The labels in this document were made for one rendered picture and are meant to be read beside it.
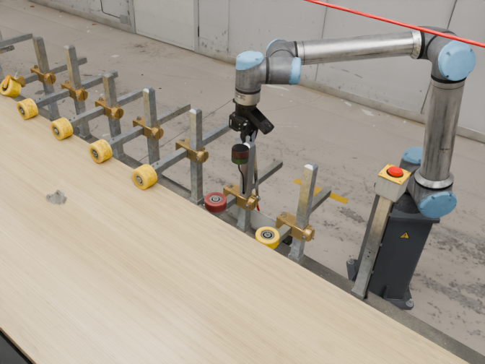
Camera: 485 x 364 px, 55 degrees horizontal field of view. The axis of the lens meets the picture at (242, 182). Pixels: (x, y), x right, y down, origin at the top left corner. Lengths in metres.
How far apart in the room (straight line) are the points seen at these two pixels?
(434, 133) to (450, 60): 0.30
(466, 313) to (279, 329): 1.63
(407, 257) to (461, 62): 1.07
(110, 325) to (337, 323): 0.62
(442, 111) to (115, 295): 1.26
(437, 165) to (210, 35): 3.51
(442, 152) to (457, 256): 1.27
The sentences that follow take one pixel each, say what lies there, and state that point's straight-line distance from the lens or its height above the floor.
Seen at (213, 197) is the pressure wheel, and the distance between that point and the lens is 1.69.
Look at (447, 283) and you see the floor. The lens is 2.91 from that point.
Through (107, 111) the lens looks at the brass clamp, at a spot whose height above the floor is 0.95.
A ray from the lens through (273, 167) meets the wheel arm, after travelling 1.94.
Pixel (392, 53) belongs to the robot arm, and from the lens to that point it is 1.83.
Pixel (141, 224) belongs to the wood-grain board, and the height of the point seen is 0.90.
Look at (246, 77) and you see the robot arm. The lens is 1.59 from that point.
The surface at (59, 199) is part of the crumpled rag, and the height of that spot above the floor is 0.92.
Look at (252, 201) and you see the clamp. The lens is 1.75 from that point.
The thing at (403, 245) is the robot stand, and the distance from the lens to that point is 2.39.
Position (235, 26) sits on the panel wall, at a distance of 4.85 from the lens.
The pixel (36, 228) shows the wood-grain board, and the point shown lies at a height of 0.90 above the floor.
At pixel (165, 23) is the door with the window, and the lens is 5.43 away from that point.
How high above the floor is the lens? 1.98
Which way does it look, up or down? 37 degrees down
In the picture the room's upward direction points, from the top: 3 degrees clockwise
